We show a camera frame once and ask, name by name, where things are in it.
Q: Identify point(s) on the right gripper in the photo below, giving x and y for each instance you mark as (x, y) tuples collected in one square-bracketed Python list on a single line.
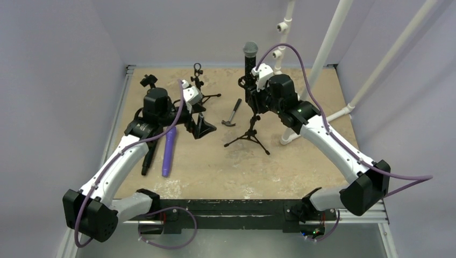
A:
[(252, 94)]

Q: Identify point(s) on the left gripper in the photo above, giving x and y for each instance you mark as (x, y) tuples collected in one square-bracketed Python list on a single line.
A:
[(202, 127)]

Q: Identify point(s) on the purple microphone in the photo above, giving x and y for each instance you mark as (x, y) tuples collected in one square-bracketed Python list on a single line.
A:
[(169, 152)]

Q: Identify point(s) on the black tripod stand shock mount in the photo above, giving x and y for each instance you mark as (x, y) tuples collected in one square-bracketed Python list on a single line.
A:
[(251, 133)]

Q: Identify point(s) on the black wireless microphone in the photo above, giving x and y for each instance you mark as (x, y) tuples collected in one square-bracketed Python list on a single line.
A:
[(148, 159)]

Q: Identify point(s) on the black microphone silver grille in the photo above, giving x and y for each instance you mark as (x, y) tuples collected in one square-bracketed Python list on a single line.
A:
[(250, 50)]

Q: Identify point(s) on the black tripod stand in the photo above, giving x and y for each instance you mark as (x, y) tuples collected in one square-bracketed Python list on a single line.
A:
[(198, 83)]

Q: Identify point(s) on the black round-base mic stand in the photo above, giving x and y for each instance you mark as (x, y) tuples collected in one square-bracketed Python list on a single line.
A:
[(149, 81)]

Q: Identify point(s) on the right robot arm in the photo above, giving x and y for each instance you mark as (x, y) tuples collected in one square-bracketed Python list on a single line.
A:
[(367, 179)]

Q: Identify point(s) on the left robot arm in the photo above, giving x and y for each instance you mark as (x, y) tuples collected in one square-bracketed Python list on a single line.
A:
[(92, 210)]

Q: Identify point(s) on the small claw hammer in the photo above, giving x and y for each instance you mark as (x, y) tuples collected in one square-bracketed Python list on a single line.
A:
[(229, 122)]

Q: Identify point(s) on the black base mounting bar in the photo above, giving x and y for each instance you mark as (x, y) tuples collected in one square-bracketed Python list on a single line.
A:
[(286, 215)]

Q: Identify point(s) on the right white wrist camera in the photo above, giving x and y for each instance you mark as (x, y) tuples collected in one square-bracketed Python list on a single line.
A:
[(263, 73)]

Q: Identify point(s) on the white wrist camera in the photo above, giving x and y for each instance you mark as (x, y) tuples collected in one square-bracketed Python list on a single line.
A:
[(263, 73), (192, 97)]

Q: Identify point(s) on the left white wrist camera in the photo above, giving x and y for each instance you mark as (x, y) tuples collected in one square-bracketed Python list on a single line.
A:
[(192, 97)]

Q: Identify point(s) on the white PVC pipe frame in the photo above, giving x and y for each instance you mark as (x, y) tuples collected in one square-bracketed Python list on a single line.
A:
[(385, 31)]

